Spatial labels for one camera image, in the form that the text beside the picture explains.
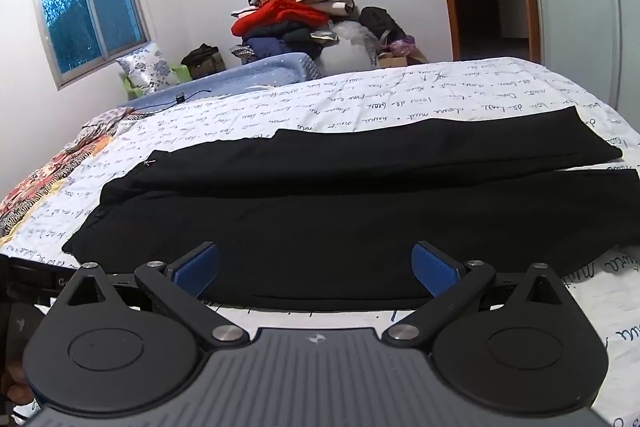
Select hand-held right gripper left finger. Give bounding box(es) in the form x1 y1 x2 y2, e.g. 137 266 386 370
60 242 250 351

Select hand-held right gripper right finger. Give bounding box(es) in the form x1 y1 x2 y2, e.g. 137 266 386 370
382 240 577 351

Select black pants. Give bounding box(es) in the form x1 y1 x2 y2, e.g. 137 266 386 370
62 106 640 300

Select floral patchwork quilt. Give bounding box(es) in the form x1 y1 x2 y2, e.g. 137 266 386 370
0 134 126 253

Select crumpled patterned cloth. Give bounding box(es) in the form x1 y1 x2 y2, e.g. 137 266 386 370
65 107 138 152

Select white script-print bed sheet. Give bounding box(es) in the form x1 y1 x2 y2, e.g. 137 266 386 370
0 56 640 427

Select green plastic stool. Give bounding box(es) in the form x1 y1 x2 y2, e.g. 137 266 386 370
121 64 188 100

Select blue blanket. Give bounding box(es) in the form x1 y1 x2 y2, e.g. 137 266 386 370
117 52 321 110

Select blue floral pillow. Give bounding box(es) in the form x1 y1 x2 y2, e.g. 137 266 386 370
116 42 180 95

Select dark brown bag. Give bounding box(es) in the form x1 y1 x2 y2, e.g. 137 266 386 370
181 43 224 78

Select cardboard box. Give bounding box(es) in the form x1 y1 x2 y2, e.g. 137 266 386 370
377 48 428 68

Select purple cloth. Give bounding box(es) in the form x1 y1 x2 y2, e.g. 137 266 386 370
390 35 417 56

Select clear plastic bag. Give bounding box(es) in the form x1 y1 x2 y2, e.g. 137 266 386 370
320 21 383 75

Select black backpack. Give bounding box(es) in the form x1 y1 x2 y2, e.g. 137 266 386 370
359 6 407 46

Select pile of clothes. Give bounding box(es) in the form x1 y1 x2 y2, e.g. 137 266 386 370
231 0 361 62

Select sliding glass window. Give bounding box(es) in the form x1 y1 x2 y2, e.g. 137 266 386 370
32 0 153 90

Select black cable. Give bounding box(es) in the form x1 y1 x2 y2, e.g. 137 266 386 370
142 91 213 114

